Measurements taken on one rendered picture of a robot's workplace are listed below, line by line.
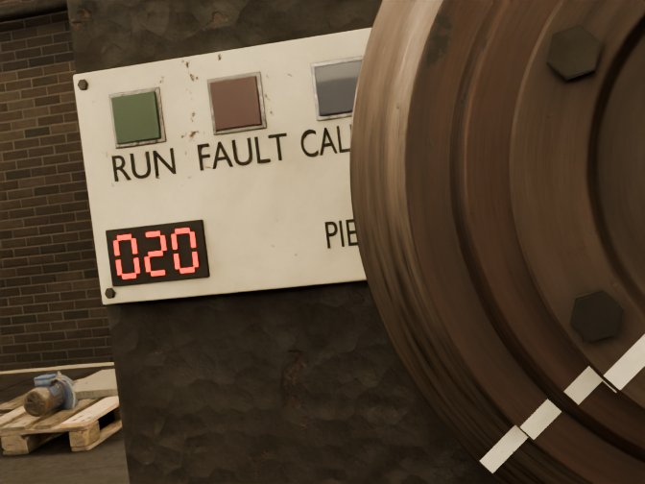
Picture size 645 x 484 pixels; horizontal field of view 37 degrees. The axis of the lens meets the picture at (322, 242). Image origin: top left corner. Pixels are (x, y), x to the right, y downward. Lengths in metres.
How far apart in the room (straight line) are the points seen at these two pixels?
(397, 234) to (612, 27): 0.17
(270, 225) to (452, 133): 0.22
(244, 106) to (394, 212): 0.20
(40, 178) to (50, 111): 0.51
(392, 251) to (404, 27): 0.13
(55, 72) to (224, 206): 6.92
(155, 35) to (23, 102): 6.98
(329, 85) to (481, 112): 0.21
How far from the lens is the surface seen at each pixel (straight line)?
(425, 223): 0.53
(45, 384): 5.17
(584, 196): 0.46
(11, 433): 5.11
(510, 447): 0.57
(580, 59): 0.46
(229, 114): 0.71
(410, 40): 0.56
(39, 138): 7.66
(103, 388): 5.48
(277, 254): 0.71
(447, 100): 0.53
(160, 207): 0.74
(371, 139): 0.56
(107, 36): 0.78
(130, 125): 0.74
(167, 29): 0.76
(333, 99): 0.69
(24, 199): 7.74
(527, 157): 0.46
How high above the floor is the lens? 1.13
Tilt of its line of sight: 3 degrees down
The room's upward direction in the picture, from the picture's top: 7 degrees counter-clockwise
